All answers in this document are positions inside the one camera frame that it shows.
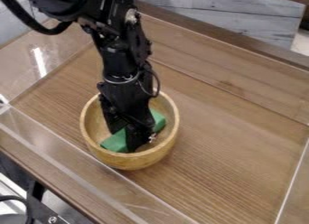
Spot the clear acrylic tray wall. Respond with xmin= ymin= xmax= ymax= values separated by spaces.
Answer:
xmin=0 ymin=95 xmax=198 ymax=224

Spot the brown wooden bowl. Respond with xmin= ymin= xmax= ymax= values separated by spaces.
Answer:
xmin=81 ymin=92 xmax=180 ymax=171

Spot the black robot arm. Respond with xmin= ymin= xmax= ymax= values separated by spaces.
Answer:
xmin=30 ymin=0 xmax=161 ymax=152

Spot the black cable below table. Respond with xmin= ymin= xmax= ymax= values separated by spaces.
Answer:
xmin=0 ymin=194 xmax=35 ymax=224

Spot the black table leg bracket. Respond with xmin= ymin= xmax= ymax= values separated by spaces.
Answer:
xmin=27 ymin=181 xmax=70 ymax=224

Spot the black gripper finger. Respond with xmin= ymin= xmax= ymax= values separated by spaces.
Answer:
xmin=99 ymin=96 xmax=129 ymax=134
xmin=125 ymin=118 xmax=156 ymax=153

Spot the green rectangular block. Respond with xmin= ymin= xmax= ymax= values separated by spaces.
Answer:
xmin=101 ymin=109 xmax=168 ymax=154

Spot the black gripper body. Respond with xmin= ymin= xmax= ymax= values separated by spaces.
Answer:
xmin=97 ymin=72 xmax=154 ymax=124

